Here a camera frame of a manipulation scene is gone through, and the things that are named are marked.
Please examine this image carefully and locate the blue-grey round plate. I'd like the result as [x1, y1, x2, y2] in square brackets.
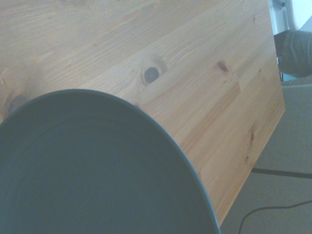
[0, 88, 222, 234]

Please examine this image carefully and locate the thin black floor cable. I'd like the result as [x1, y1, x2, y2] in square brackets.
[238, 200, 312, 234]

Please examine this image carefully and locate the white furniture frame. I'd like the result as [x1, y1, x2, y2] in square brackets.
[267, 0, 312, 35]

